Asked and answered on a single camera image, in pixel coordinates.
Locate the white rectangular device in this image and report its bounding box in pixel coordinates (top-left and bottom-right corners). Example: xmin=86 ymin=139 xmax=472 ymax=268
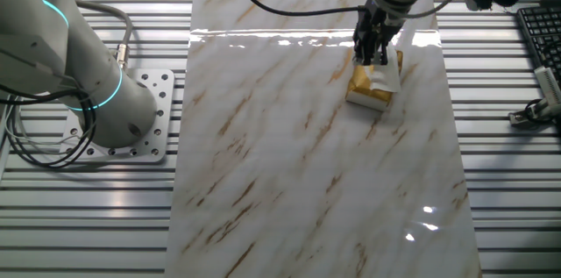
xmin=533 ymin=65 xmax=561 ymax=106

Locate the black keyboard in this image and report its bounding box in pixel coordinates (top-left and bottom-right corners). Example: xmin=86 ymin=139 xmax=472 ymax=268
xmin=515 ymin=4 xmax=561 ymax=84

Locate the gold tissue pack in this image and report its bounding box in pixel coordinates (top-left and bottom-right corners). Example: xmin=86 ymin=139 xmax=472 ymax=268
xmin=344 ymin=48 xmax=404 ymax=113

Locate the metal clamp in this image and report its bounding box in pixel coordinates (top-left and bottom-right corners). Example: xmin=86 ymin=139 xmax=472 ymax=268
xmin=508 ymin=96 xmax=561 ymax=130

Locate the black cable loop at clamp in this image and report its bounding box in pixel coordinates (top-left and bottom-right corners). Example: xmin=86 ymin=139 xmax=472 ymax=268
xmin=524 ymin=97 xmax=561 ymax=128

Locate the marble pattern table sheet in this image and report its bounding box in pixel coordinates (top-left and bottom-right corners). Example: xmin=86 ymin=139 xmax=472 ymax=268
xmin=164 ymin=0 xmax=483 ymax=278

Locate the grey cable with metal connector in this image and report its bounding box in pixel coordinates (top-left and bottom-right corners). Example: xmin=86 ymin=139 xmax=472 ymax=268
xmin=74 ymin=0 xmax=134 ymax=71

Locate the white paper napkin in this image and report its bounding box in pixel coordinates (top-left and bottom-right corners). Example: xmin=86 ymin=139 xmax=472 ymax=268
xmin=363 ymin=45 xmax=402 ymax=94

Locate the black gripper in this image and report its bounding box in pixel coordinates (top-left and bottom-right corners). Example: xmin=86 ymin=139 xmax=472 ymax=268
xmin=352 ymin=4 xmax=403 ymax=68

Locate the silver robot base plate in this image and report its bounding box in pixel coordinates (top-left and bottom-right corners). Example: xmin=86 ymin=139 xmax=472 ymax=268
xmin=59 ymin=68 xmax=176 ymax=165

